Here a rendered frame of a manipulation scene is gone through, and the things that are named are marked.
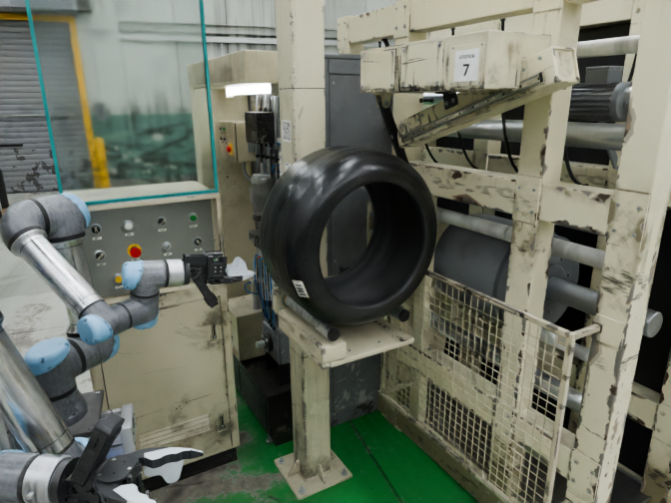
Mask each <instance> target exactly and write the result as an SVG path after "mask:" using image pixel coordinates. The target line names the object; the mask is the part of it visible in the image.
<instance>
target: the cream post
mask: <svg viewBox="0 0 671 503"><path fill-rule="evenodd" d="M275 1H276V25H277V49H278V73H279V77H278V79H279V97H280V98H279V100H280V122H281V146H282V170H283V173H284V172H285V171H286V166H285V163H288V164H291V165H292V164H294V163H295V162H296V161H298V160H299V159H301V158H303V157H304V156H306V155H308V154H310V153H312V152H315V151H317V150H320V149H323V148H325V147H326V100H325V33H324V0H275ZM282 120H286V121H291V137H292V142H284V141H283V125H282ZM320 263H321V269H322V273H323V277H327V276H328V232H327V225H326V227H325V230H324V233H323V236H322V241H321V248H320ZM290 362H291V387H292V411H293V435H294V458H295V462H296V460H298V459H299V460H300V471H301V473H302V475H303V476H304V478H305V479H310V478H311V477H314V476H317V475H319V470H318V464H321V466H322V469H323V472H326V471H328V470H330V469H331V431H330V369H325V370H322V369H321V368H320V367H319V366H318V365H317V364H316V363H314V362H313V361H312V360H311V359H310V358H309V357H308V356H307V355H306V354H305V353H304V352H303V351H302V350H301V349H300V348H299V347H298V346H297V345H296V344H295V343H294V342H293V341H292V340H291V339H290Z"/></svg>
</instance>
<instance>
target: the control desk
mask: <svg viewBox="0 0 671 503"><path fill-rule="evenodd" d="M87 208H88V210H89V212H90V216H91V221H90V224H89V226H88V227H87V228H86V229H85V234H86V236H85V238H84V239H83V241H82V245H83V249H84V253H85V258H86V262H87V266H88V270H89V274H90V278H91V282H92V286H93V289H94V290H95V291H96V292H97V293H98V294H99V295H100V296H101V297H102V298H103V299H104V300H105V301H106V302H107V303H108V304H109V305H113V304H115V303H118V302H121V301H123V300H125V299H128V298H130V290H129V289H124V288H123V284H122V266H123V264H124V263H125V262H127V261H138V260H161V259H180V260H182V259H183V253H188V254H202V252H203V251H220V252H222V253H223V256H225V247H224V234H223V222H222V209H221V197H220V194H219V193H208V194H198V195H188V196H178V197H168V198H158V199H147V200H137V201H127V202H117V203H107V204H98V205H87ZM207 286H208V288H209V289H210V291H211V292H213V293H214V294H215V295H216V296H217V299H218V303H219V304H218V305H216V306H215V307H213V308H210V307H209V306H208V305H207V304H206V303H205V301H204V297H203V295H202V294H201V292H200V291H199V289H198V288H197V286H196V285H195V283H194V282H193V280H192V279H191V278H190V283H189V284H187V285H182V286H170V287H160V295H159V314H158V321H157V323H156V325H155V326H153V327H152V328H149V329H148V328H145V329H136V328H134V327H132V328H130V329H127V330H125V331H123V332H121V333H119V337H120V347H119V350H118V352H117V353H116V355H115V356H113V357H112V358H110V359H109V360H108V361H106V362H104V363H101V364H99V365H97V366H95V367H93V368H92V369H90V375H91V380H92V386H93V391H97V390H102V389H103V390H104V400H103V406H102V411H106V410H111V409H116V408H121V410H122V405H125V404H130V403H133V406H134V413H135V419H136V450H135V451H137V450H141V449H146V448H155V447H182V448H192V449H196V450H200V451H203V456H200V457H196V458H193V459H184V463H183V467H182V471H181V475H180V478H179V480H178V481H176V482H179V481H182V480H184V479H187V478H190V477H193V476H195V475H198V474H201V473H203V472H206V471H209V470H212V469H214V468H217V467H220V466H222V465H225V464H228V463H231V462H233V461H236V460H238V453H237V446H240V435H239V423H238V410H237V398H236V386H235V374H234V361H233V349H232V337H231V324H230V312H229V299H228V287H227V284H226V283H222V284H209V283H207ZM144 467H145V466H142V469H143V470H142V471H141V472H142V483H144V488H146V491H147V490H150V492H152V491H155V490H157V489H160V488H163V487H165V486H168V485H171V484H174V483H176V482H174V483H167V482H166V481H165V479H164V478H163V477H162V476H161V475H157V476H152V477H148V476H146V475H145V474H144Z"/></svg>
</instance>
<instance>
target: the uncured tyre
mask: <svg viewBox="0 0 671 503"><path fill-rule="evenodd" d="M362 186H364V187H365V189H366V190H367V192H368V194H369V196H370V199H371V202H372V206H373V213H374V223H373V230H372V235H371V238H370V241H369V243H368V246H367V248H366V249H365V251H364V253H363V254H362V256H361V257H360V258H359V260H358V261H357V262H356V263H355V264H354V265H353V266H351V267H350V268H349V269H347V270H346V271H344V272H342V273H340V274H338V275H335V276H332V277H326V278H324V277H323V273H322V269H321V263H320V248H321V241H322V236H323V233H324V230H325V227H326V224H327V222H328V220H329V218H330V216H331V214H332V213H333V211H334V210H335V208H336V207H337V206H338V204H339V203H340V202H341V201H342V200H343V199H344V198H345V197H346V196H348V195H349V194H350V193H352V192H353V191H355V190H356V189H358V188H360V187H362ZM436 231H437V220H436V211H435V205H434V201H433V198H432V195H431V192H430V190H429V188H428V186H427V184H426V182H425V181H424V179H423V178H422V176H421V175H420V174H419V173H418V172H417V170H416V169H414V168H413V167H412V166H411V165H410V164H408V163H407V162H405V161H404V160H402V159H401V158H399V157H397V156H395V155H393V154H390V153H387V152H384V151H379V150H372V149H365V148H357V147H350V146H333V147H327V148H323V149H320V150H317V151H315V152H312V153H310V154H308V155H306V156H304V157H303V158H301V159H299V160H298V161H296V162H295V163H294V164H292V165H291V166H290V167H289V168H288V169H287V170H286V171H285V172H284V173H283V174H282V175H281V177H280V178H279V179H278V181H277V182H276V183H275V185H274V187H273V188H272V190H271V192H270V194H269V196H268V198H267V201H266V204H265V206H264V210H263V214H262V219H261V226H260V244H261V251H262V255H263V259H264V262H265V265H266V267H267V270H268V272H269V274H270V276H271V278H272V279H273V281H274V283H275V284H276V285H277V286H278V288H279V289H280V290H281V291H282V292H283V293H284V294H286V295H287V296H288V297H289V298H291V299H292V300H293V301H294V302H296V303H297V304H298V305H299V306H301V307H302V308H303V309H305V310H306V311H307V312H308V313H310V314H311V315H313V316H314V317H316V318H318V319H320V320H323V321H325V322H329V323H333V324H338V325H346V326H355V325H363V324H368V323H371V322H374V321H377V320H379V319H381V318H383V317H385V316H387V315H389V314H390V313H392V312H393V311H395V310H396V309H397V308H399V307H400V306H401V305H402V304H403V303H404V302H405V301H406V300H407V299H408V298H409V297H410V296H411V295H412V294H413V293H414V291H415V290H416V289H417V287H418V286H419V284H420V283H421V281H422V280H423V278H424V276H425V274H426V272H427V270H428V268H429V265H430V263H431V260H432V256H433V253H434V248H435V242H436ZM292 280H298V281H302V282H303V284H304V287H305V289H306V291H307V293H308V296H309V298H307V297H300V296H299V295H298V293H297V291H296V288H295V286H294V284H293V282H292Z"/></svg>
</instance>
